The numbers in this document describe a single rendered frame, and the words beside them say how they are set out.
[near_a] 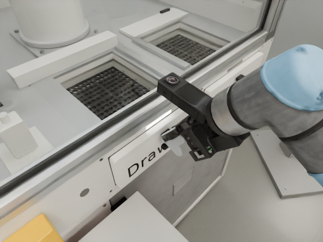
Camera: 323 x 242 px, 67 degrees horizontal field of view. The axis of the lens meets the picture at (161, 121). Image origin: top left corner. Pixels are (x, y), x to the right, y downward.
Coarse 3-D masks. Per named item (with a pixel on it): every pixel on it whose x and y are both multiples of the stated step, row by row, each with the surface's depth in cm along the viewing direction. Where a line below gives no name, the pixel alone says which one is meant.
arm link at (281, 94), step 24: (312, 48) 26; (264, 72) 28; (288, 72) 25; (312, 72) 25; (240, 96) 31; (264, 96) 28; (288, 96) 26; (312, 96) 24; (240, 120) 33; (264, 120) 30; (288, 120) 28; (312, 120) 27
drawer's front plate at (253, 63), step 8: (256, 56) 77; (240, 64) 73; (248, 64) 74; (256, 64) 79; (232, 72) 71; (240, 72) 72; (248, 72) 77; (224, 80) 68; (232, 80) 71; (208, 88) 65; (216, 88) 66; (224, 88) 70
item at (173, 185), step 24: (168, 168) 79; (192, 168) 96; (216, 168) 127; (120, 192) 64; (144, 192) 75; (168, 192) 91; (192, 192) 117; (96, 216) 61; (168, 216) 108; (72, 240) 59
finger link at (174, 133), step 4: (176, 128) 45; (180, 128) 45; (168, 132) 48; (172, 132) 46; (176, 132) 45; (164, 136) 48; (168, 136) 47; (172, 136) 46; (176, 136) 46; (164, 140) 51; (168, 140) 50
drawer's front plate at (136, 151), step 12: (168, 120) 57; (180, 120) 60; (156, 132) 55; (132, 144) 52; (144, 144) 53; (156, 144) 58; (120, 156) 50; (132, 156) 52; (144, 156) 56; (156, 156) 61; (120, 168) 51; (132, 168) 55; (144, 168) 60; (120, 180) 54
